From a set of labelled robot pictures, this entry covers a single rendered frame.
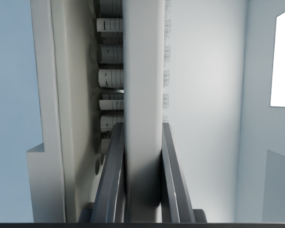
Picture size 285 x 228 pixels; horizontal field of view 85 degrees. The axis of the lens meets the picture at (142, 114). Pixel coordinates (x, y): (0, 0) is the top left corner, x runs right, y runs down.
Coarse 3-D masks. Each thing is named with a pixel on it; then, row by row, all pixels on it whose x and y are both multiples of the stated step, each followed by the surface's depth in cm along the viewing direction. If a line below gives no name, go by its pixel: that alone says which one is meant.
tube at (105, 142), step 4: (96, 140) 12; (100, 140) 12; (104, 140) 12; (108, 140) 12; (96, 144) 12; (100, 144) 12; (104, 144) 12; (108, 144) 12; (96, 148) 12; (100, 148) 12; (104, 148) 12; (96, 152) 12; (100, 152) 12; (104, 152) 12
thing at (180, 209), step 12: (168, 132) 9; (168, 144) 8; (168, 156) 8; (168, 168) 7; (180, 168) 7; (168, 180) 7; (180, 180) 7; (168, 192) 6; (180, 192) 6; (168, 204) 6; (180, 204) 6; (168, 216) 6; (180, 216) 6; (192, 216) 6; (204, 216) 6
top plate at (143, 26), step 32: (128, 0) 7; (160, 0) 7; (128, 32) 7; (160, 32) 7; (128, 64) 7; (160, 64) 7; (128, 96) 8; (160, 96) 8; (128, 128) 8; (160, 128) 8; (128, 160) 8; (160, 160) 8; (128, 192) 8; (160, 192) 9
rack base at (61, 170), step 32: (32, 0) 7; (64, 0) 7; (64, 32) 7; (64, 64) 7; (96, 64) 12; (64, 96) 8; (64, 128) 8; (32, 160) 8; (64, 160) 8; (32, 192) 8; (64, 192) 8; (96, 192) 12
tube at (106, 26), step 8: (96, 24) 11; (104, 24) 11; (112, 24) 11; (120, 24) 11; (168, 24) 11; (96, 32) 11; (104, 32) 11; (112, 32) 11; (120, 32) 11; (168, 32) 11
